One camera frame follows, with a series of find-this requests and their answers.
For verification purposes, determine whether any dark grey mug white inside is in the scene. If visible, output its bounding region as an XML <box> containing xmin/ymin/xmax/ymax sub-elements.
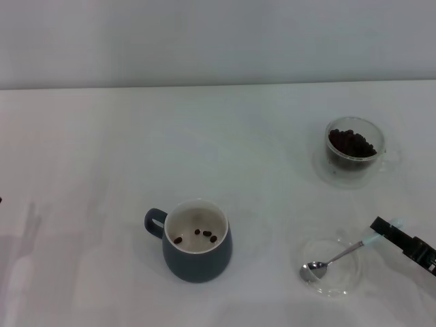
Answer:
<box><xmin>144</xmin><ymin>200</ymin><xmax>234</xmax><ymax>283</ymax></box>

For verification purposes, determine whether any metal spoon light blue handle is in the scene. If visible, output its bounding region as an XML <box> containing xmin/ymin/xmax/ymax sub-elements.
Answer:
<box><xmin>299</xmin><ymin>217</ymin><xmax>405</xmax><ymax>283</ymax></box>

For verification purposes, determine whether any heap of coffee beans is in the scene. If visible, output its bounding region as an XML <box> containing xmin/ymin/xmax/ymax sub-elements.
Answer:
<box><xmin>326</xmin><ymin>128</ymin><xmax>378</xmax><ymax>171</ymax></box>

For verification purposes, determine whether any clear glass saucer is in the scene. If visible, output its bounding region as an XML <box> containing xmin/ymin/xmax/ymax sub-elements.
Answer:
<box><xmin>291</xmin><ymin>236</ymin><xmax>361</xmax><ymax>298</ymax></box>
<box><xmin>313</xmin><ymin>146</ymin><xmax>392</xmax><ymax>190</ymax></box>

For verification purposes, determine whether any clear glass cup with handle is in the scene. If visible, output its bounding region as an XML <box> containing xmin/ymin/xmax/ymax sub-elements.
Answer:
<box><xmin>324</xmin><ymin>116</ymin><xmax>400</xmax><ymax>173</ymax></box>

